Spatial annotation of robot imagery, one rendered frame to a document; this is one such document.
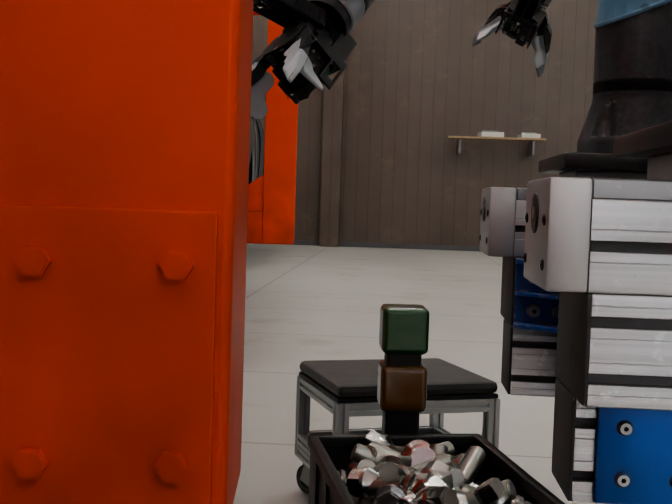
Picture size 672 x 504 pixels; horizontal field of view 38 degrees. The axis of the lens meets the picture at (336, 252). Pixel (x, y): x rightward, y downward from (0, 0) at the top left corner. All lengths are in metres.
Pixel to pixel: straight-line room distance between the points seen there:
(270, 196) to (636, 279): 4.11
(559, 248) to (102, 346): 0.36
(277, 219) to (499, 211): 3.61
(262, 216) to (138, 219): 4.21
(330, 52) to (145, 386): 0.73
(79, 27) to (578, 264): 0.41
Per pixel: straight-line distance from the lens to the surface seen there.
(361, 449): 0.70
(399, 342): 0.82
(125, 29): 0.64
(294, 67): 1.17
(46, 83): 0.65
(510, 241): 1.26
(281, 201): 4.82
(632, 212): 0.78
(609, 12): 1.34
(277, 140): 4.83
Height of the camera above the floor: 0.75
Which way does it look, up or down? 3 degrees down
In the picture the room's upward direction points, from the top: 2 degrees clockwise
